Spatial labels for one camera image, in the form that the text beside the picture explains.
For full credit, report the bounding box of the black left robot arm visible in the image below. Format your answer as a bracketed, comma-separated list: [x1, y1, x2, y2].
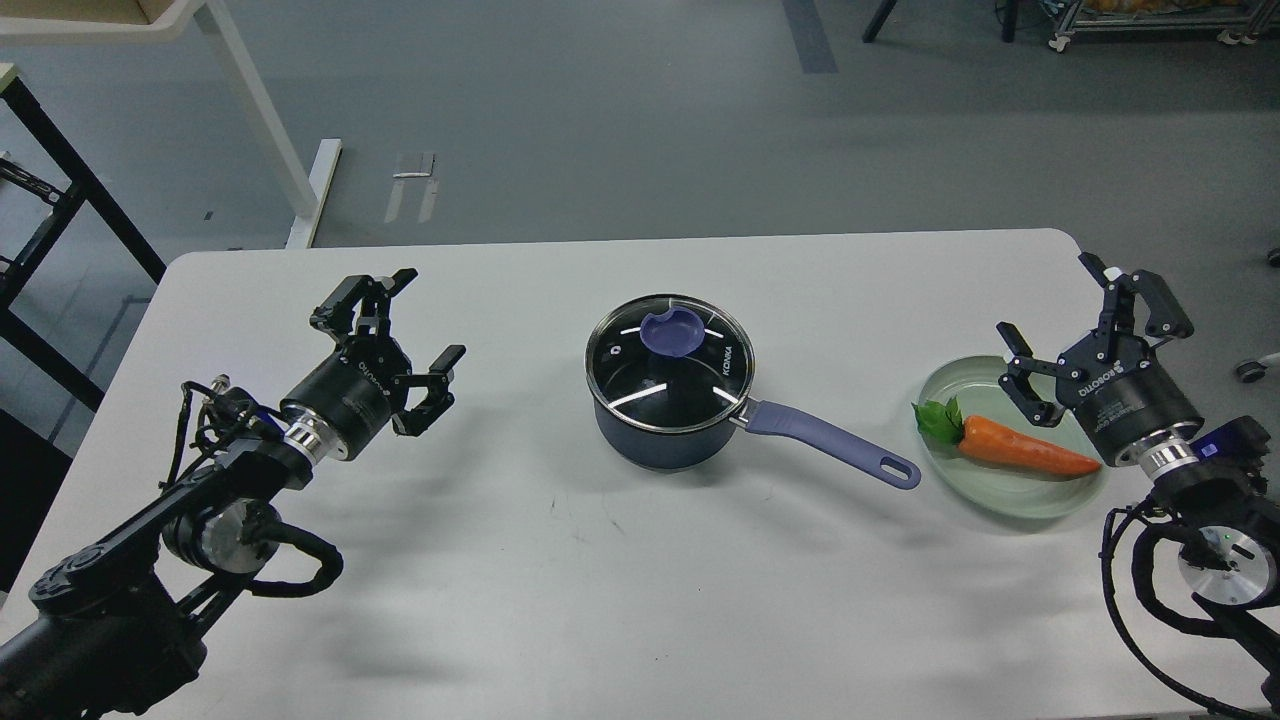
[3, 268, 465, 719]

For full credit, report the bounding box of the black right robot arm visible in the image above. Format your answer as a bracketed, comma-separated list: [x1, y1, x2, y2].
[997, 252, 1277, 719]

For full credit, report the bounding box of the glass pot lid purple knob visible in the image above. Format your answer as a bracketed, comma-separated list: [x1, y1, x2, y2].
[586, 293, 756, 432]

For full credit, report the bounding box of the black chair caster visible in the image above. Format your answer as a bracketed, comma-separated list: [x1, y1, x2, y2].
[1233, 352, 1280, 384]

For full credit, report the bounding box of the metal cart with casters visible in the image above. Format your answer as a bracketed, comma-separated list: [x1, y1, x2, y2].
[1041, 1, 1277, 54]

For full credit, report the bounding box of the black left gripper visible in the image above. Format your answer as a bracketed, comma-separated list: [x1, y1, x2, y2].
[282, 268, 467, 460]

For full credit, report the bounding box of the orange toy carrot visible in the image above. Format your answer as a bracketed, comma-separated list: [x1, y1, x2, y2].
[911, 397, 1102, 478]

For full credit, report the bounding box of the white desk frame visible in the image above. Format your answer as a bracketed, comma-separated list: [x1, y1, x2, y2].
[1, 1, 343, 250]

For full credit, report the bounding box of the light green plate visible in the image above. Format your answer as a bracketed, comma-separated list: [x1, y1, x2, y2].
[916, 355, 1103, 521]

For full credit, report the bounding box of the black metal rack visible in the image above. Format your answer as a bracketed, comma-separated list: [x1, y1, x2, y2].
[1, 63, 166, 411]

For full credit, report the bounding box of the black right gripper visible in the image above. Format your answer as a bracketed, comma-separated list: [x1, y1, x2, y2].
[996, 252, 1204, 468]

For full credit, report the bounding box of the dark blue saucepan purple handle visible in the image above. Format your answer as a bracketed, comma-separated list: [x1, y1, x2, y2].
[586, 293, 922, 491]

